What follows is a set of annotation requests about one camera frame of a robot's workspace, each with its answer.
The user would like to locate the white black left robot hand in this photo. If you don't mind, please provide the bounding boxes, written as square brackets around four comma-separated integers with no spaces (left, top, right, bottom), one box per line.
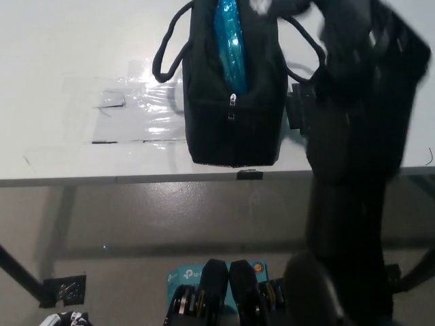
[42,310,90,326]

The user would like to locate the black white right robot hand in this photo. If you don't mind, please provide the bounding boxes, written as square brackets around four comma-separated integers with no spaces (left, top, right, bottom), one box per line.
[247,0,371,65]

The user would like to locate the blue plate stack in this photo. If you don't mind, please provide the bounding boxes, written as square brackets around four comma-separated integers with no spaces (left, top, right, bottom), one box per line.
[214,0,247,96]

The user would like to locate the black fabric zip bag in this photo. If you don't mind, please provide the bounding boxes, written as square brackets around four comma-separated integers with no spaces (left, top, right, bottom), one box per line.
[152,0,327,168]

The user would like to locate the black table leg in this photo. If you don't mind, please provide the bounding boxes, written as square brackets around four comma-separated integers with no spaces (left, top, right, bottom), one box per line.
[0,244,48,303]
[396,244,435,293]

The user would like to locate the black tape square marker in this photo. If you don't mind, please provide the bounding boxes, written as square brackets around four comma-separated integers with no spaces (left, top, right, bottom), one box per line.
[287,83,315,130]

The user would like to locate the teal tp-link box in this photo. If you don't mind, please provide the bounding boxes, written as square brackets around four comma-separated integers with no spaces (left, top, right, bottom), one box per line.
[166,263,269,315]

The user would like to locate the small black tape strip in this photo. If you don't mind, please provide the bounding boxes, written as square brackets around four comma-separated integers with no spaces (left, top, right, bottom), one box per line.
[237,168,264,181]

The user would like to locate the clear plastic sheet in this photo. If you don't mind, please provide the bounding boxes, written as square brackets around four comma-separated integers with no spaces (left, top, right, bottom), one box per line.
[64,60,188,145]

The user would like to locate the small grey paper patch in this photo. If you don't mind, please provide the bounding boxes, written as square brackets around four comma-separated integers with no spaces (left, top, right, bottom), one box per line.
[94,90,127,109]

